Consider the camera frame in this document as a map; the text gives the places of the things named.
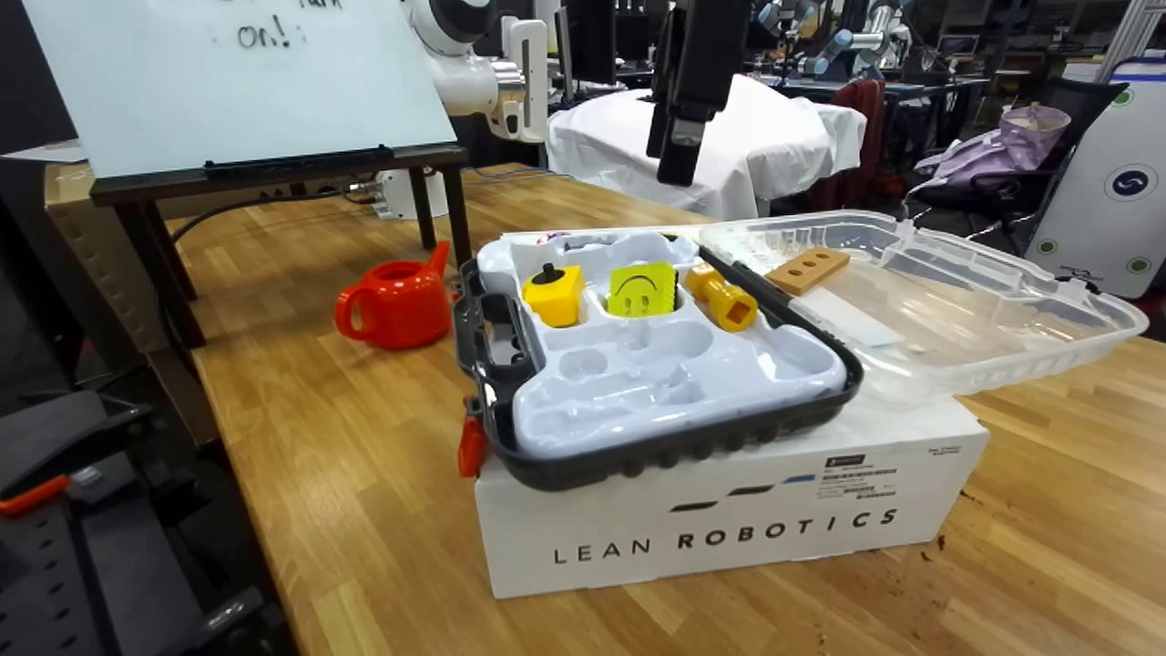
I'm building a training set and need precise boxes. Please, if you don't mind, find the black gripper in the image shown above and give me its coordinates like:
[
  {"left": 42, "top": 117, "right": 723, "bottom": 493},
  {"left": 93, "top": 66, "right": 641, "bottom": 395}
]
[{"left": 645, "top": 0, "right": 749, "bottom": 191}]

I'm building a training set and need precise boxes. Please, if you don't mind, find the black and white toy case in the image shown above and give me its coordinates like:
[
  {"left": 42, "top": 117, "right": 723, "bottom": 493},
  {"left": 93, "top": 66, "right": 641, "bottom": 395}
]
[{"left": 453, "top": 226, "right": 866, "bottom": 493}]

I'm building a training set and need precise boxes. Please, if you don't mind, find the transparent plastic case lid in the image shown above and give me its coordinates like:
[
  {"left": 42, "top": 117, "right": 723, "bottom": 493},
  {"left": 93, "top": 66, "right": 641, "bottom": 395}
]
[{"left": 700, "top": 208, "right": 1152, "bottom": 396}]

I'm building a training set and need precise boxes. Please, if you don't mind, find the white whiteboard with writing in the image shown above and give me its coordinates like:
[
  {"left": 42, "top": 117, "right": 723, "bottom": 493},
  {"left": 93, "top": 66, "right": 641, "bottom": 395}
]
[{"left": 19, "top": 0, "right": 459, "bottom": 182}]

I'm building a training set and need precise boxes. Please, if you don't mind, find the black whiteboard easel stand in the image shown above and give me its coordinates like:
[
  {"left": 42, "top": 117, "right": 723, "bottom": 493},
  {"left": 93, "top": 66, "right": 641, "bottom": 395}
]
[{"left": 87, "top": 142, "right": 478, "bottom": 357}]

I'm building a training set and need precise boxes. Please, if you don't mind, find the white cloth over table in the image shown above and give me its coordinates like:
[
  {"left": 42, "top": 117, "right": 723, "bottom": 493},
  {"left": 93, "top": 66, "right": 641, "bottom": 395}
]
[{"left": 544, "top": 73, "right": 870, "bottom": 222}]

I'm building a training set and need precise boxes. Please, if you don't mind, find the small wooden block with holes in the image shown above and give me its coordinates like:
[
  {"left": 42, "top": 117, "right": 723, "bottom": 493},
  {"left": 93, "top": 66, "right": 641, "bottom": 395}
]
[{"left": 764, "top": 243, "right": 853, "bottom": 294}]

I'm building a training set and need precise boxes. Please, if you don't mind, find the red cloth on chair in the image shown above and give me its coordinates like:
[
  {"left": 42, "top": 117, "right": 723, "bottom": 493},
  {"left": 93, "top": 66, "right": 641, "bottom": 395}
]
[{"left": 835, "top": 75, "right": 894, "bottom": 211}]

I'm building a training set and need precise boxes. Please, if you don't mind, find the yellow toy with black knob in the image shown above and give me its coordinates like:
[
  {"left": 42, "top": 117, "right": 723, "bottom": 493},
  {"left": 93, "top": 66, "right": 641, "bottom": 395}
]
[{"left": 519, "top": 259, "right": 587, "bottom": 332}]

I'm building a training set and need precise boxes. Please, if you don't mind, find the red toy watering can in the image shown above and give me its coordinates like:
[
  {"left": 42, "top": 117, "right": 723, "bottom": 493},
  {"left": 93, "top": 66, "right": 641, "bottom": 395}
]
[{"left": 330, "top": 240, "right": 454, "bottom": 353}]

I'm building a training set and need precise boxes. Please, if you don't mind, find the purple cloth bundle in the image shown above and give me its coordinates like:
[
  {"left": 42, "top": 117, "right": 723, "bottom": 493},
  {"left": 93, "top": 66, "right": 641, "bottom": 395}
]
[{"left": 906, "top": 101, "right": 1074, "bottom": 192}]

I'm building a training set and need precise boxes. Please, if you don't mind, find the white Lean Robotics cardboard box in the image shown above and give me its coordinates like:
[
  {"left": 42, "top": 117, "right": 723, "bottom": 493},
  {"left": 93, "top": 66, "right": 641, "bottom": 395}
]
[{"left": 471, "top": 381, "right": 989, "bottom": 603}]

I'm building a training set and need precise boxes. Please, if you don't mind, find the black office chair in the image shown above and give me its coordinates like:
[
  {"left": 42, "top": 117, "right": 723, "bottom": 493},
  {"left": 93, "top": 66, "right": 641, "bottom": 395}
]
[{"left": 904, "top": 75, "right": 1130, "bottom": 250}]

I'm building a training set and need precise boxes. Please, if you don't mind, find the white cabinet with blue logo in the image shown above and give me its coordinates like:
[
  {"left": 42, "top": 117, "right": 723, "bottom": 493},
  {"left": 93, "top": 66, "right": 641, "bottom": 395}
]
[{"left": 1025, "top": 59, "right": 1166, "bottom": 304}]

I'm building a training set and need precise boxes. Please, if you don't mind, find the black perforated metal rack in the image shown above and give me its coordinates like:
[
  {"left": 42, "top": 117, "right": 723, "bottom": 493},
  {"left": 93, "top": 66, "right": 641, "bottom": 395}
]
[{"left": 0, "top": 386, "right": 295, "bottom": 656}]

